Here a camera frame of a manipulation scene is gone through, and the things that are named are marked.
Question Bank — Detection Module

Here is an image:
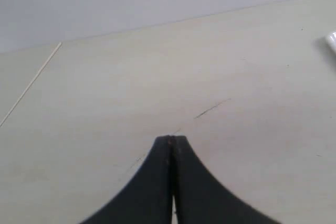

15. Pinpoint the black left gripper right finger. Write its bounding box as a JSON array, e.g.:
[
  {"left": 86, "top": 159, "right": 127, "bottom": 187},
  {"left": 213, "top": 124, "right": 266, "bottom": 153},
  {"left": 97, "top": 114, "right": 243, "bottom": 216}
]
[{"left": 172, "top": 136, "right": 277, "bottom": 224}]

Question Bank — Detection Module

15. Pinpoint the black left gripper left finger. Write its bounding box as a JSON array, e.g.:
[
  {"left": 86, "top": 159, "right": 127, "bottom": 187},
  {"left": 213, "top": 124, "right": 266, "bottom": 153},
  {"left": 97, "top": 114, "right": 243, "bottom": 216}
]
[{"left": 83, "top": 135, "right": 173, "bottom": 224}]

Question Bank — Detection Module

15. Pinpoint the white rectangular plastic tray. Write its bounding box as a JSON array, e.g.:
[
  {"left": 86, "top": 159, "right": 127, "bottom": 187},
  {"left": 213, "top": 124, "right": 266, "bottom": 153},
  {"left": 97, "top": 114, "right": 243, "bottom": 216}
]
[{"left": 324, "top": 30, "right": 336, "bottom": 54}]

